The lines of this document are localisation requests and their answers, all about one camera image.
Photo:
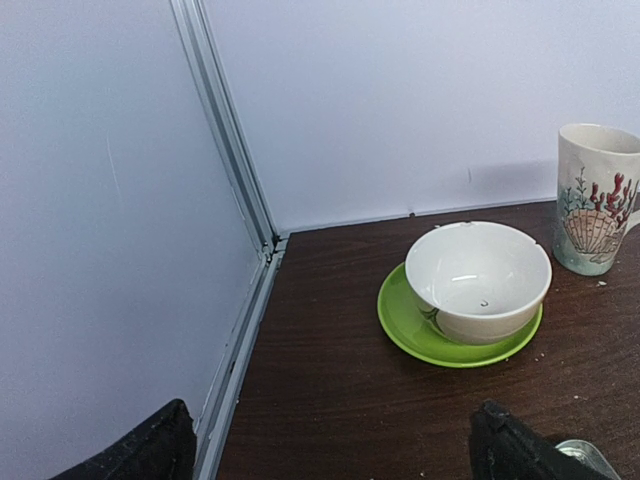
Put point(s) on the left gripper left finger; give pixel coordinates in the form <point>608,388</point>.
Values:
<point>161,447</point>

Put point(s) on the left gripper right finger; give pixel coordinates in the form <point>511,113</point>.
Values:
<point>501,446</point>

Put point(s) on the bunny print tin lid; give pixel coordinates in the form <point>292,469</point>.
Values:
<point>589,455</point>

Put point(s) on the green saucer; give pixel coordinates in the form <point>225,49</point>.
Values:
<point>410,331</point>

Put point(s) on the white bowl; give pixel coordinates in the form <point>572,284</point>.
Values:
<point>477,282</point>

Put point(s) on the tall coral print mug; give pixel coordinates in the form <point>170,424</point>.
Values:
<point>597,195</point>

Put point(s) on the left aluminium frame post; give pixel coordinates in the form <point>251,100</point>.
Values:
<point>213,90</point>

